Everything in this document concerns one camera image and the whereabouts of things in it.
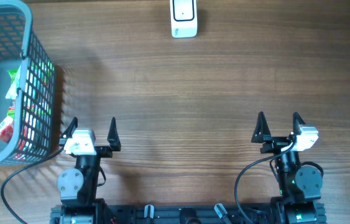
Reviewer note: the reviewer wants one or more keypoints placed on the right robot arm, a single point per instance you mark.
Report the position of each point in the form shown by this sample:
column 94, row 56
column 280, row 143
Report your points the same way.
column 299, row 182

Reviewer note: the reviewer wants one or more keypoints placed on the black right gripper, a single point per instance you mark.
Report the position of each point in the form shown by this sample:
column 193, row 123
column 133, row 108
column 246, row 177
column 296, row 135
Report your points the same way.
column 263, row 136

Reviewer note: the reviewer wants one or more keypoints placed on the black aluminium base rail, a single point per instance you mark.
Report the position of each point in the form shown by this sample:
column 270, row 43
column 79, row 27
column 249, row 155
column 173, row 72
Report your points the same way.
column 257, row 212

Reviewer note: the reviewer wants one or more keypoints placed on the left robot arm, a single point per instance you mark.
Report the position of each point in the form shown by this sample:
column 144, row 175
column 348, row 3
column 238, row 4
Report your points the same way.
column 78, row 185

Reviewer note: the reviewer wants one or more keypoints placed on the green snack bag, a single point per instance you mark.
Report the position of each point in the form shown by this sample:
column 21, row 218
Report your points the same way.
column 36, row 84

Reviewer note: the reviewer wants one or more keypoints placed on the small red candy pack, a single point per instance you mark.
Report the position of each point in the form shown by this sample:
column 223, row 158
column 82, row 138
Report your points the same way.
column 6, row 129

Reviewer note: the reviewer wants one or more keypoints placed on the grey plastic shopping basket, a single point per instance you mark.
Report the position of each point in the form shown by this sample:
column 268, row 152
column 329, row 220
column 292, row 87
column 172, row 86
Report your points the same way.
column 19, row 45

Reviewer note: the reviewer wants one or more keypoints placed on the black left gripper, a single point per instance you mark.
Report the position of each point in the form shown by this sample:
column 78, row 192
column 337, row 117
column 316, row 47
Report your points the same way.
column 112, row 141

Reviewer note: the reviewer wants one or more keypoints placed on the white barcode scanner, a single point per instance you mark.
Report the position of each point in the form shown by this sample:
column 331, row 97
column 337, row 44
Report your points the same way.
column 184, row 18

